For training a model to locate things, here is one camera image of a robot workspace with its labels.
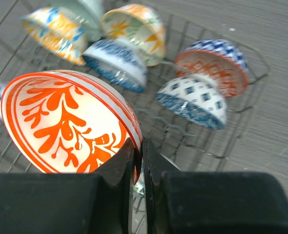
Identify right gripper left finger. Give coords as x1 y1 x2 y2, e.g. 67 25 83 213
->
0 139 135 234

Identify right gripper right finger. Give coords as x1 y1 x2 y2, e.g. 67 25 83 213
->
142 138 288 234

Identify orange floral bowl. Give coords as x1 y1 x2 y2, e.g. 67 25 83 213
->
1 70 143 173

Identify blue white diamond bowl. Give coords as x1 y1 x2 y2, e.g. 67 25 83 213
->
156 74 227 130

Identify red blue zigzag bowl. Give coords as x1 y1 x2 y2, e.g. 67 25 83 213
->
174 39 249 98

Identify blue floral bowl middle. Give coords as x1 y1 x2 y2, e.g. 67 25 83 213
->
82 39 148 93

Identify yellow blue floral bowl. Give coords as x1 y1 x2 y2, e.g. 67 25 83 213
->
20 7 87 66

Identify yellow bowl with leaves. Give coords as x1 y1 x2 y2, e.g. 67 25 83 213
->
101 3 166 67

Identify mint green ribbed bowl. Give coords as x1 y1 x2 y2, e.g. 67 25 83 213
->
50 0 105 42

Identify grey wire dish rack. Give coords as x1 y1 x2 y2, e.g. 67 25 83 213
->
0 0 271 234

